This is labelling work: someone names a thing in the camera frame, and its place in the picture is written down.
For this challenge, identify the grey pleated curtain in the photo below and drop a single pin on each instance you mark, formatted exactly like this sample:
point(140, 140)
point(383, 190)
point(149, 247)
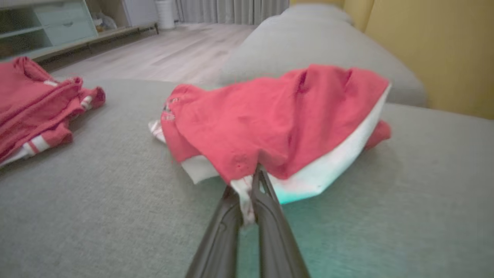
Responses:
point(231, 11)

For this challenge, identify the large grey sofa seat cushion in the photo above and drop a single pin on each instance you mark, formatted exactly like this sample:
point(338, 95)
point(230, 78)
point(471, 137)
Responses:
point(96, 212)

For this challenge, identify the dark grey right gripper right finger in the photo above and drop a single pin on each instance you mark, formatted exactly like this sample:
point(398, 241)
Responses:
point(274, 239)

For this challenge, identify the red garment with white stripes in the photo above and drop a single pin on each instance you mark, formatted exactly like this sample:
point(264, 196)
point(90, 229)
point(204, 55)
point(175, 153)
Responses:
point(31, 100)

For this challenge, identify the narrow grey sofa seat cushion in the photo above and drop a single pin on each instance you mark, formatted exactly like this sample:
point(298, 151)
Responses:
point(308, 42)

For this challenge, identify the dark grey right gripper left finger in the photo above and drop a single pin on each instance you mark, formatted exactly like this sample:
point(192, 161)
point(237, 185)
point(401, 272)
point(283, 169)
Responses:
point(220, 239)

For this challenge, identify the pale green drawer cabinet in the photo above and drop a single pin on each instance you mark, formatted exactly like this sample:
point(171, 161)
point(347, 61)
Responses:
point(65, 23)

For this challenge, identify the red garment with white waistband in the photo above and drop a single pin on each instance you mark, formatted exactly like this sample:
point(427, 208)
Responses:
point(270, 116)

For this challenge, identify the white cylindrical bin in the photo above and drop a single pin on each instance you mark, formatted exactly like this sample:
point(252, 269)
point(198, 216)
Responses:
point(165, 13)

